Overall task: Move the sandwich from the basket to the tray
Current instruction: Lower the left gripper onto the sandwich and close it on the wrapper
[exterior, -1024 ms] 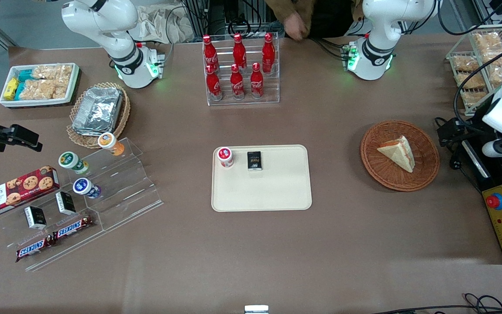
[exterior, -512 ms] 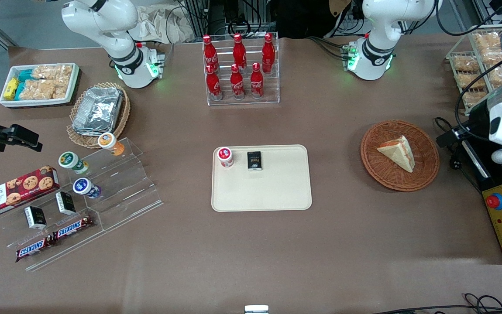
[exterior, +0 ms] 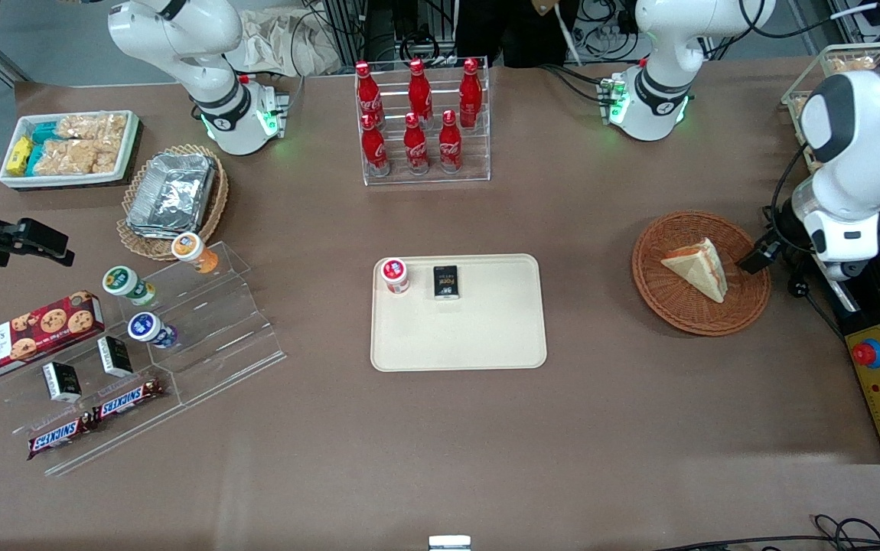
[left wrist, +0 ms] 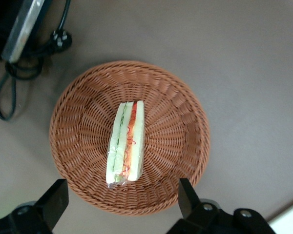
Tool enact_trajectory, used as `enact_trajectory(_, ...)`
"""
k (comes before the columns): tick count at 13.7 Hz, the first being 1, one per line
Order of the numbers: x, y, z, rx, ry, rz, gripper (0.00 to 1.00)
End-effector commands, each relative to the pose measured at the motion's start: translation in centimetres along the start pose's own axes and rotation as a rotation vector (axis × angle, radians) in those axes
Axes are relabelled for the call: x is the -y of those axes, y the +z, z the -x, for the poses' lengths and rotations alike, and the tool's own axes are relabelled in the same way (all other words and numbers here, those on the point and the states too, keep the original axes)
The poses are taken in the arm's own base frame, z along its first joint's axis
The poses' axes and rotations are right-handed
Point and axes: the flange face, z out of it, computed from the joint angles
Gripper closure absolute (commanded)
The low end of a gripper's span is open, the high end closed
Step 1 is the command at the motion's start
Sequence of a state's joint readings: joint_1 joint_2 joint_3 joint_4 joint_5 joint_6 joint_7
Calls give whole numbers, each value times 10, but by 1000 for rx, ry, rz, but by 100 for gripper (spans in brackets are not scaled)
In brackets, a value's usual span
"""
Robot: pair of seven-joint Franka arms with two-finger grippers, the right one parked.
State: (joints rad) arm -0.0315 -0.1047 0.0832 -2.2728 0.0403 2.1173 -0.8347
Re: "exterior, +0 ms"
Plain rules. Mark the orange lid yogurt cup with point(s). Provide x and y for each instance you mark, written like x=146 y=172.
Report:
x=191 y=249

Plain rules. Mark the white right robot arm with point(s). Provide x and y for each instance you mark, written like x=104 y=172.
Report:
x=180 y=30

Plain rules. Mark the crumpled beige paper bag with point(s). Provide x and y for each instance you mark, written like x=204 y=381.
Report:
x=279 y=42

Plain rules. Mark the light oval wicker basket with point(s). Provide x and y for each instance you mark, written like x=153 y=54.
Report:
x=214 y=207

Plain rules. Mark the triangular sandwich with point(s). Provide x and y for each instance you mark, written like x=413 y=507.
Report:
x=696 y=268

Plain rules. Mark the red lid yogurt cup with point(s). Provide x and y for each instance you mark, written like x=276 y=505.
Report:
x=395 y=274

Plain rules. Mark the small black box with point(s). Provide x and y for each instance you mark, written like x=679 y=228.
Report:
x=446 y=282
x=115 y=356
x=63 y=381

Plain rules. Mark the brown round wicker basket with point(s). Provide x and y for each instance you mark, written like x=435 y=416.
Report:
x=669 y=306

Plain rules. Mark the red Walkers cookie box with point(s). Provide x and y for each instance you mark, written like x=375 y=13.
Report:
x=27 y=337

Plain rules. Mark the small white device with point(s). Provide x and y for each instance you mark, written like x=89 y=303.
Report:
x=449 y=543

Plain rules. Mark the red cola bottle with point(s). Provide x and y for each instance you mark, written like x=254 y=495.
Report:
x=374 y=149
x=415 y=147
x=450 y=144
x=419 y=90
x=470 y=90
x=367 y=92

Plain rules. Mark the beige plastic tray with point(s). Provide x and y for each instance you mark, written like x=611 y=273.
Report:
x=459 y=337

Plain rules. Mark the Snickers chocolate bar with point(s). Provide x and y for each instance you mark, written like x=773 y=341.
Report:
x=57 y=438
x=126 y=399

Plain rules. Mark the clear acrylic bottle rack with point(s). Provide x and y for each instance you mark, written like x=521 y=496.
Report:
x=478 y=153

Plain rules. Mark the person in black clothing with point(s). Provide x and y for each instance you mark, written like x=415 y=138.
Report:
x=509 y=34

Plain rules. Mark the rice cracker packet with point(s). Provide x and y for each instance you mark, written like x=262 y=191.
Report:
x=92 y=126
x=76 y=157
x=798 y=107
x=853 y=63

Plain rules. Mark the white rectangular snack tray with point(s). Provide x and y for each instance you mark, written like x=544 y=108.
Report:
x=65 y=180

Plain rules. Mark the blue lid yogurt cup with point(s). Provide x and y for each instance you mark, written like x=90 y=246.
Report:
x=148 y=327

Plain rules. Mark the yellow snack packet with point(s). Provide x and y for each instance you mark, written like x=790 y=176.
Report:
x=19 y=157

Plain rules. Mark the clear acrylic step display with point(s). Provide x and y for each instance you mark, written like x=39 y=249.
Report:
x=226 y=337

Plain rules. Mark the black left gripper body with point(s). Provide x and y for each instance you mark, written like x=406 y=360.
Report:
x=780 y=229

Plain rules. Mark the teal snack packet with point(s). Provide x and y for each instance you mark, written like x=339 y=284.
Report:
x=44 y=133
x=34 y=159

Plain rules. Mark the green lid yogurt cup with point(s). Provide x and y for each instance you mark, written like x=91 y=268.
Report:
x=125 y=282

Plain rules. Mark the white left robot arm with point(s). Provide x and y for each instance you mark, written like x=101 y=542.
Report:
x=868 y=130

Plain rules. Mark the aluminium foil container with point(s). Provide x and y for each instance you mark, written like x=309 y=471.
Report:
x=172 y=195

